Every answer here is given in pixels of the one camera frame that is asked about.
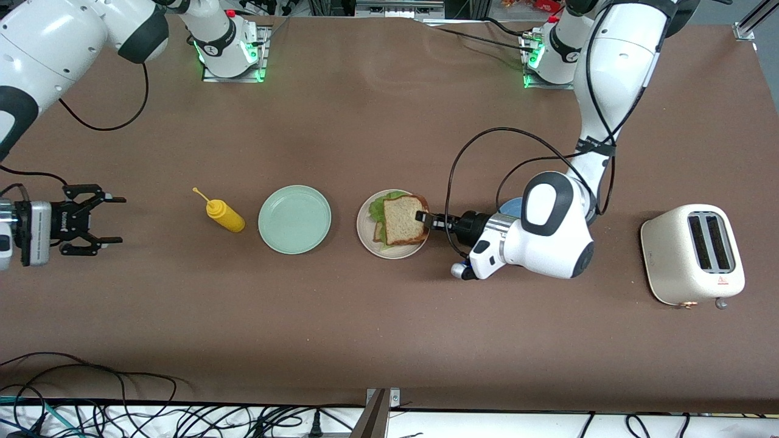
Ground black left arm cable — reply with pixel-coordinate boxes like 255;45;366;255
584;0;667;217
445;127;594;263

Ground black looped floor cable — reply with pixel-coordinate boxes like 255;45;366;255
0;352;178;426

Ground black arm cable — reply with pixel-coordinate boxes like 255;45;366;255
0;164;69;187
445;127;594;263
58;61;150;132
584;0;667;217

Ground teal floor cable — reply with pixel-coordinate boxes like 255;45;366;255
0;395;83;437

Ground grey electronics box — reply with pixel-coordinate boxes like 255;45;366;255
355;0;446;19

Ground metal table bracket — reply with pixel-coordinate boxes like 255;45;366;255
350;388;401;438

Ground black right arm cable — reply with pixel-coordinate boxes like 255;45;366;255
58;61;150;132
0;164;69;187

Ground beige plate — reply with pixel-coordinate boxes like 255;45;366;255
356;189;431;260

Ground aluminium frame corner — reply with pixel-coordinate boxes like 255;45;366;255
733;0;779;42

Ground green lettuce leaf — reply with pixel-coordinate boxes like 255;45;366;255
368;191;410;250

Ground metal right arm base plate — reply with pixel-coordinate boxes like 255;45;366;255
201;24;268;83

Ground thin black cable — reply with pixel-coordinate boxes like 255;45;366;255
420;17;536;52

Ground yellow mustard squeeze bottle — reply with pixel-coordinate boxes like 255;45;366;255
192;187;246;234

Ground white two-slot toaster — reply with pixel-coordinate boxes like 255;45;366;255
640;204;746;311

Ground mint green plate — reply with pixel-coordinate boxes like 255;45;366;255
258;185;332;255

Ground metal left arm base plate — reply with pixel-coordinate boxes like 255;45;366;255
522;33;588;91

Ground dark crust bread slice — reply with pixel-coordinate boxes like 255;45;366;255
382;194;430;246

